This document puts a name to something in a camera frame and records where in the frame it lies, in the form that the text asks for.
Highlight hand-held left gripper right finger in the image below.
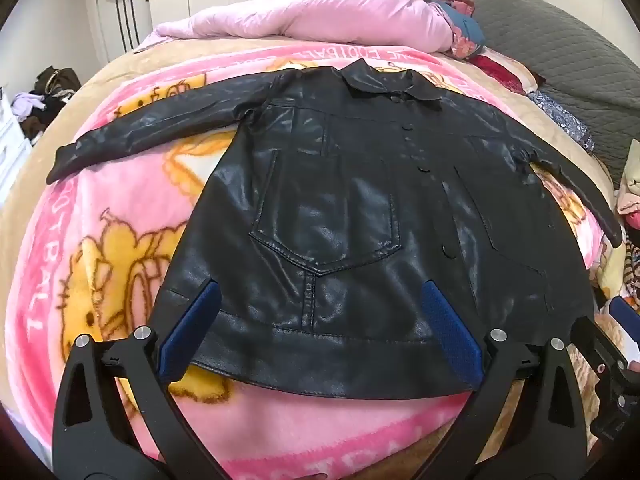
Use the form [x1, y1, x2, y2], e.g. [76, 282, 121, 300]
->
[407, 279, 588, 480]

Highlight brown handbag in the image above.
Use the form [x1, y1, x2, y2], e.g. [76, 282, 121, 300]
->
[34, 66, 82, 98]

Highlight light purple cloth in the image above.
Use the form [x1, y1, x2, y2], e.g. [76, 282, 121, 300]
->
[11, 92, 47, 122]

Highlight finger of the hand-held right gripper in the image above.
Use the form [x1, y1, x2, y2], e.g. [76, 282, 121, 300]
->
[609, 296, 640, 357]
[570, 315, 640, 455]

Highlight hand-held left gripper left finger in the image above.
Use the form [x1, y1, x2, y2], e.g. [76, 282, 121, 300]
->
[52, 279, 236, 480]

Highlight pink cartoon printed blanket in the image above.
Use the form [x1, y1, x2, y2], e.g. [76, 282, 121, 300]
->
[10, 50, 626, 480]

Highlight dark red cloth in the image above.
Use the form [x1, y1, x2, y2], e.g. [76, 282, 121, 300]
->
[469, 54, 547, 96]

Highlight floral patterned pillow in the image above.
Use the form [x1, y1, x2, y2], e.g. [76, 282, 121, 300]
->
[430, 0, 490, 61]

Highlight striped printed cloth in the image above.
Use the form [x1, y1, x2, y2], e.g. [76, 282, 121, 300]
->
[619, 237, 640, 313]

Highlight grey quilted bed cover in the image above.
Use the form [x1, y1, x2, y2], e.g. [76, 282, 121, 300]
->
[405, 0, 640, 186]

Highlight black leather jacket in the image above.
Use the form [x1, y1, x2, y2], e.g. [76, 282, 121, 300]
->
[46, 58, 623, 401]

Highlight blue white patterned cloth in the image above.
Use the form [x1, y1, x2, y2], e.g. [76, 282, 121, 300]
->
[529, 90, 597, 155]

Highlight white drawer unit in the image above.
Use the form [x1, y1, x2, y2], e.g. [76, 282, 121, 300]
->
[0, 89, 34, 193]

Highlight pale folded clothes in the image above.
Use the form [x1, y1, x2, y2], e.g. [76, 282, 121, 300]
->
[615, 157, 640, 217]

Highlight pale pink quilt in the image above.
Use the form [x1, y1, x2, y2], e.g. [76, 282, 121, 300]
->
[132, 0, 461, 53]

